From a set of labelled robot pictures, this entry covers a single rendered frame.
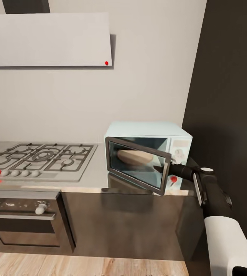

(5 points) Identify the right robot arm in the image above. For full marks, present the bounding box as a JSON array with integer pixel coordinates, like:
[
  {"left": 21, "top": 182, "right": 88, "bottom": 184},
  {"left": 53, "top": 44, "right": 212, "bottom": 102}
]
[{"left": 168, "top": 153, "right": 247, "bottom": 276}]

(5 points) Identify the microwave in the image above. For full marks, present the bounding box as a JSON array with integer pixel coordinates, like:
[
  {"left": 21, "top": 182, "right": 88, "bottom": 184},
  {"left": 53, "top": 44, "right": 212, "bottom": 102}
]
[{"left": 104, "top": 121, "right": 193, "bottom": 196}]

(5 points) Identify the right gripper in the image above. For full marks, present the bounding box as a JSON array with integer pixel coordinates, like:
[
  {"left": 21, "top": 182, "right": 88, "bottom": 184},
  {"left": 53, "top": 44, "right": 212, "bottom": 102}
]
[{"left": 168, "top": 164, "right": 186, "bottom": 178}]

